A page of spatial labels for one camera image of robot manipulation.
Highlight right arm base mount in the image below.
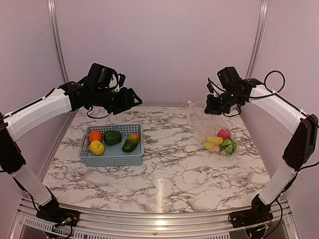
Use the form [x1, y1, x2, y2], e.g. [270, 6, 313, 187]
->
[228, 209, 274, 228]

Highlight red toy strawberry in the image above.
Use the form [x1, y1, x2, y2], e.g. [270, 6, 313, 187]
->
[217, 129, 231, 140]

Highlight yellow toy bananas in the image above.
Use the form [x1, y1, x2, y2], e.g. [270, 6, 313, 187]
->
[203, 136, 224, 153]

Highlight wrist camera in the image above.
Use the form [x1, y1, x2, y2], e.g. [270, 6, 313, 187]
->
[207, 66, 242, 95]
[83, 63, 126, 92]

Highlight yellow toy lemon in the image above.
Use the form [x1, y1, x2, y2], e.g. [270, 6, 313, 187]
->
[88, 140, 105, 156]

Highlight grey plastic basket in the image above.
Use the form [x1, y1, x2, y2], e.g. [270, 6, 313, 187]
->
[78, 124, 144, 167]

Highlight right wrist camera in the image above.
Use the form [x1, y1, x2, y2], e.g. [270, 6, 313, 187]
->
[207, 66, 242, 95]

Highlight aluminium front rail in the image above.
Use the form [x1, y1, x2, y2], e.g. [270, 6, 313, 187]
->
[8, 198, 300, 239]

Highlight orange toy fruit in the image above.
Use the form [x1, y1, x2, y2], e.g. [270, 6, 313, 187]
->
[89, 130, 103, 143]

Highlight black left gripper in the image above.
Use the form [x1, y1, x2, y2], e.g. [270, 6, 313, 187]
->
[92, 86, 142, 115]

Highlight green orange toy mango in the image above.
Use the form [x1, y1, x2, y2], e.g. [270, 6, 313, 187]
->
[122, 134, 140, 153]

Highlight right aluminium frame post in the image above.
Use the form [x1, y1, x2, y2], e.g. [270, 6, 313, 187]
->
[246, 0, 269, 78]

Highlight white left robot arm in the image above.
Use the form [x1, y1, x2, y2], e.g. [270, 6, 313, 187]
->
[0, 81, 143, 222]

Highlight aluminium frame post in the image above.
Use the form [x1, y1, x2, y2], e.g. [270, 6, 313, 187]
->
[246, 0, 269, 78]
[47, 0, 69, 83]

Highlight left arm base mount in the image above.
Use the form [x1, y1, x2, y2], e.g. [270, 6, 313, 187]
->
[36, 208, 80, 227]

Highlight left aluminium frame post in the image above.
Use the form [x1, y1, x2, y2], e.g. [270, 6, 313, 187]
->
[47, 0, 69, 83]

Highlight green toy pepper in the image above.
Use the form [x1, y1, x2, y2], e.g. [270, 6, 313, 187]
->
[104, 130, 122, 146]

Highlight clear zip top bag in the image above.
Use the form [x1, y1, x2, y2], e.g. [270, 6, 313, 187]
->
[187, 101, 235, 156]

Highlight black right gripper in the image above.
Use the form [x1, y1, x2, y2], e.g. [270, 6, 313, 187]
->
[204, 89, 243, 115]

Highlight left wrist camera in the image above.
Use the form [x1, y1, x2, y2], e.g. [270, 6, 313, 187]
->
[83, 63, 126, 92]

